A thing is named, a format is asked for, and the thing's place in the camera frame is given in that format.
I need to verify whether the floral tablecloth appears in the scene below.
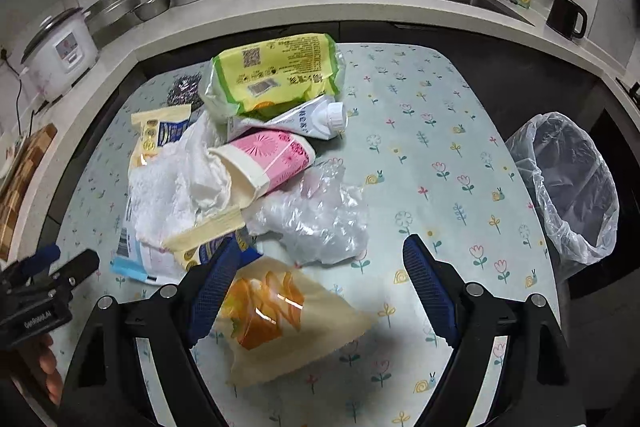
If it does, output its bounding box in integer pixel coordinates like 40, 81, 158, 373
52, 42, 571, 427

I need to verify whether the wooden cutting board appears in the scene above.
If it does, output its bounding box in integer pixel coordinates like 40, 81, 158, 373
0, 122, 58, 263

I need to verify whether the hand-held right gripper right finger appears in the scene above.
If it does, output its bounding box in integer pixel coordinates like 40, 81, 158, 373
402, 234, 576, 427

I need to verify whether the small steel bowl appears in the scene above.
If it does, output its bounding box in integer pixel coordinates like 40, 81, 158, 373
134, 0, 173, 22

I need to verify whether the blue and white packet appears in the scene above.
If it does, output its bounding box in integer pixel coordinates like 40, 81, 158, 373
110, 187, 186, 285

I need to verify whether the dark patterned packet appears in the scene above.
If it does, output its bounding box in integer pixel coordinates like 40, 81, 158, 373
167, 74, 208, 110

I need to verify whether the black mug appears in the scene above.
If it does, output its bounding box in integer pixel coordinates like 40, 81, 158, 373
545, 0, 588, 40

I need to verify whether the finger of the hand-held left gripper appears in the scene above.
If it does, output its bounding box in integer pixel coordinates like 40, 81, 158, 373
17, 244, 62, 276
30, 249, 101, 303

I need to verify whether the black gas stove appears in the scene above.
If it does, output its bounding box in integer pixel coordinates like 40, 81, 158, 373
617, 77, 640, 108

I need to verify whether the yellow green snack bag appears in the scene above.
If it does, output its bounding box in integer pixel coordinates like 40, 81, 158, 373
202, 33, 346, 122

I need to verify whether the black power cable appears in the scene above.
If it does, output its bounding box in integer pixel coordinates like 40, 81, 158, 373
0, 47, 51, 118

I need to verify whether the cream bag with orange print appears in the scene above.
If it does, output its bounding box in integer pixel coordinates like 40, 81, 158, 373
217, 254, 378, 390

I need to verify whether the white carton with cap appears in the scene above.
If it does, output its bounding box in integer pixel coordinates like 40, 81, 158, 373
227, 96, 349, 142

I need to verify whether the cream packet with blue label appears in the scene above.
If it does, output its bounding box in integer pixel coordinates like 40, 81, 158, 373
129, 103, 193, 172
165, 204, 261, 270

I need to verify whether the trash bin with clear liner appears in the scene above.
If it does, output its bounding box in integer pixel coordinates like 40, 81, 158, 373
504, 112, 621, 280

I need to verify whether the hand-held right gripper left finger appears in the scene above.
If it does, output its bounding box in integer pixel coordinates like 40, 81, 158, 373
60, 234, 242, 427

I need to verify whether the white paper towel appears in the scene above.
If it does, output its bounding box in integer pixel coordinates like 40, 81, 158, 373
127, 112, 246, 248

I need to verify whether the stack of steel pots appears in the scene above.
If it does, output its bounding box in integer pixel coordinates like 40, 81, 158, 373
82, 0, 148, 48

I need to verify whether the clear plastic wrap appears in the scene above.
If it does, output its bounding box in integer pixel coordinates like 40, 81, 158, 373
245, 158, 371, 268

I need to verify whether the white rice cooker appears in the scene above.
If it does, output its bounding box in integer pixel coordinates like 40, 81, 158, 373
20, 7, 99, 102

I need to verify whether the person's left hand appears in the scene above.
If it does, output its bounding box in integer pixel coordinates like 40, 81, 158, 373
20, 334, 64, 408

